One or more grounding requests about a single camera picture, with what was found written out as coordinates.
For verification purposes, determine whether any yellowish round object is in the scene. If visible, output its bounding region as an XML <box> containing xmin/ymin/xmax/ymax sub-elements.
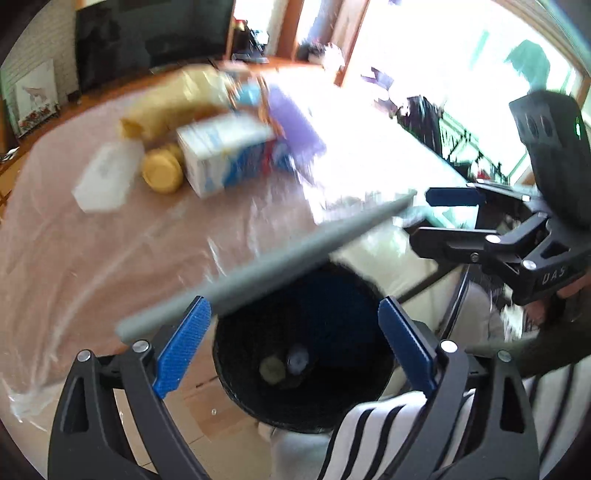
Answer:
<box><xmin>259</xmin><ymin>356</ymin><xmax>286</xmax><ymax>384</ymax></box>

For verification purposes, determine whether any white framed picture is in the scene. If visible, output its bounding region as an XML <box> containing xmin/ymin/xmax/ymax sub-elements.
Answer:
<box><xmin>14</xmin><ymin>60</ymin><xmax>61</xmax><ymax>137</ymax></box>

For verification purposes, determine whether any black trash bin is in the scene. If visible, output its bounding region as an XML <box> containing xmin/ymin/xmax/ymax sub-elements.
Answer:
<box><xmin>211</xmin><ymin>263</ymin><xmax>398</xmax><ymax>435</ymax></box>

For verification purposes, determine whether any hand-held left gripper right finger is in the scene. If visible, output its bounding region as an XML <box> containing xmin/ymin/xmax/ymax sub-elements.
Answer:
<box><xmin>378</xmin><ymin>296</ymin><xmax>542</xmax><ymax>480</ymax></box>

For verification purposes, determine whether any long grey strip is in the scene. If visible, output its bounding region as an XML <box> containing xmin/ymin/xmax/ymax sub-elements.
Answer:
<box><xmin>115</xmin><ymin>191</ymin><xmax>419</xmax><ymax>346</ymax></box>

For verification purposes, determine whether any purple packet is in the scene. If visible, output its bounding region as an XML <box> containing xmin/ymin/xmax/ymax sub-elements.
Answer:
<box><xmin>268</xmin><ymin>85</ymin><xmax>326</xmax><ymax>162</ymax></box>

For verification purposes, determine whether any person's right hand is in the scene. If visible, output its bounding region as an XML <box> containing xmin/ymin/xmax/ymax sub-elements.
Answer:
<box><xmin>526</xmin><ymin>272</ymin><xmax>591</xmax><ymax>328</ymax></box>

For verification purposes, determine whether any white translucent container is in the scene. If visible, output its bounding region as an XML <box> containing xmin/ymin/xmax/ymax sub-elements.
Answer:
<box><xmin>71</xmin><ymin>141</ymin><xmax>146</xmax><ymax>213</ymax></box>

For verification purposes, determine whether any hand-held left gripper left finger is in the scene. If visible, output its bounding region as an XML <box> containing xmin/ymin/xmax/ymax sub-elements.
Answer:
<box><xmin>47</xmin><ymin>295</ymin><xmax>213</xmax><ymax>480</ymax></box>

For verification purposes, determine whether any light blue small packet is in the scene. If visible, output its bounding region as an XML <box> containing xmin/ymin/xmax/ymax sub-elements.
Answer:
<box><xmin>233</xmin><ymin>80</ymin><xmax>264</xmax><ymax>112</ymax></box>

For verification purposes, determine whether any black and white striped clothing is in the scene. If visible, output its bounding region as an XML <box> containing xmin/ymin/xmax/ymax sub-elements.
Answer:
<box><xmin>323</xmin><ymin>360</ymin><xmax>591</xmax><ymax>480</ymax></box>

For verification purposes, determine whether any black flat television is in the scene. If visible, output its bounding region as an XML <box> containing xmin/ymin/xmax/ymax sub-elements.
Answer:
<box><xmin>74</xmin><ymin>0</ymin><xmax>236</xmax><ymax>93</ymax></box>

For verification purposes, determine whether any person's right forearm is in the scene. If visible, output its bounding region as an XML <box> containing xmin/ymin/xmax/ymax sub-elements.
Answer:
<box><xmin>466</xmin><ymin>318</ymin><xmax>591</xmax><ymax>381</ymax></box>

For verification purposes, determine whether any white and blue carton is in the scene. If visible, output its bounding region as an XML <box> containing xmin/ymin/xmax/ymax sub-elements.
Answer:
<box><xmin>177</xmin><ymin>113</ymin><xmax>296</xmax><ymax>199</ymax></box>

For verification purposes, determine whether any green hanging garment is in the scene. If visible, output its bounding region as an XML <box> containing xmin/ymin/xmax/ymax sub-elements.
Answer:
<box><xmin>505</xmin><ymin>39</ymin><xmax>552</xmax><ymax>88</ymax></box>

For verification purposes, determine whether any black folding rack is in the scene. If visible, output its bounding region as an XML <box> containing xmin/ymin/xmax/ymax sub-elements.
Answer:
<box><xmin>397</xmin><ymin>95</ymin><xmax>485</xmax><ymax>167</ymax></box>

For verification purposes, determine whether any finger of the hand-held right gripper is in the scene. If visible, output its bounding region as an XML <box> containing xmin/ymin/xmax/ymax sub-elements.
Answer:
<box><xmin>425</xmin><ymin>182</ymin><xmax>550</xmax><ymax>220</ymax></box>
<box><xmin>410</xmin><ymin>217</ymin><xmax>552</xmax><ymax>287</ymax></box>

